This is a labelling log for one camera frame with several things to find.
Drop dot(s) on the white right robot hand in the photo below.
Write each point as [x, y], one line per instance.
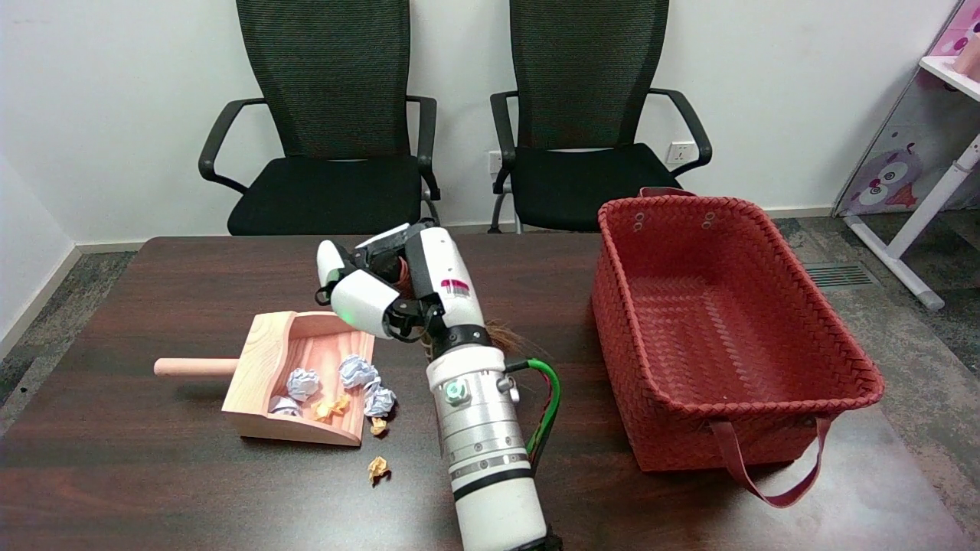
[452, 275]

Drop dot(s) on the brown straw hand broom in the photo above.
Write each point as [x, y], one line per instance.
[509, 337]

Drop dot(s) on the white paper ball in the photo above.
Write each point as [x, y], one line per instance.
[357, 371]
[285, 406]
[303, 383]
[379, 401]

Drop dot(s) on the yellow paper ball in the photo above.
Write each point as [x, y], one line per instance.
[321, 413]
[341, 402]
[378, 426]
[377, 467]

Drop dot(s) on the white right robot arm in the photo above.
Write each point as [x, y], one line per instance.
[482, 428]

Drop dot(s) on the wooden dustpan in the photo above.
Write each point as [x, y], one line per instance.
[260, 367]

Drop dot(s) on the black mesh office chair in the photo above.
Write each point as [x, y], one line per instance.
[582, 184]
[329, 191]

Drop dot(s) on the red woven basket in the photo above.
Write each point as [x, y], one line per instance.
[727, 321]

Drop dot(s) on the floor vent grille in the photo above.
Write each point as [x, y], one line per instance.
[841, 275]

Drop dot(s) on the white desk leg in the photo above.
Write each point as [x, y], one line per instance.
[919, 222]

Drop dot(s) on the pink owl print shelf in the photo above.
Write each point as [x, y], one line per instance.
[903, 138]

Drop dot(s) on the pink cup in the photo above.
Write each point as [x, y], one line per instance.
[971, 57]

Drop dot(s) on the white wall socket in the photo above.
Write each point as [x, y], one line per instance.
[680, 152]
[494, 161]

